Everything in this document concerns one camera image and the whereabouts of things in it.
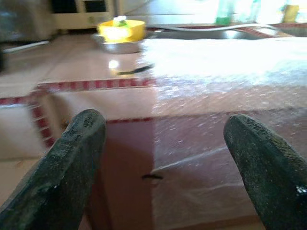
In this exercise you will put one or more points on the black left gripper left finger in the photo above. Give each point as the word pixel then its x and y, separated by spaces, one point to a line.
pixel 55 172

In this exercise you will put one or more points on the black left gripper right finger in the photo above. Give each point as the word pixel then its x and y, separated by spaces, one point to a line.
pixel 268 172

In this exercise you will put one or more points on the yellow plastic cup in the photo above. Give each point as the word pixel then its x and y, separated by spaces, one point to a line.
pixel 136 28

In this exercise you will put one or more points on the steel kitchen sink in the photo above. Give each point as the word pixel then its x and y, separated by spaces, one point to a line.
pixel 227 34

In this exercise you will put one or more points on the clear bubble wrap sheet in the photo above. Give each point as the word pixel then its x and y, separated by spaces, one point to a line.
pixel 216 72

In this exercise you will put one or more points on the thin white plastic stick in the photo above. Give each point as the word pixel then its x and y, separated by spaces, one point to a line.
pixel 26 46

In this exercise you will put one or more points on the shallow steel bowl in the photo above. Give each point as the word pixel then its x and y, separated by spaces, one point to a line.
pixel 120 48

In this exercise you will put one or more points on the clear jar of brown powder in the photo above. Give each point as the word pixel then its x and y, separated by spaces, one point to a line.
pixel 24 24

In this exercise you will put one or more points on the cream water ionizer machine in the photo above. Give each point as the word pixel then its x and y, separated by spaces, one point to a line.
pixel 72 21

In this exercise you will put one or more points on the clear bottle of green soap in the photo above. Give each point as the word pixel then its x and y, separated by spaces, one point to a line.
pixel 224 19

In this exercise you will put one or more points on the yellow rectangular item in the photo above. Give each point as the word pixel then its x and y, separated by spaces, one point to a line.
pixel 291 13

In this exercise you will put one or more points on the small green plastic item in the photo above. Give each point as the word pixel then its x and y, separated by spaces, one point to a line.
pixel 120 21

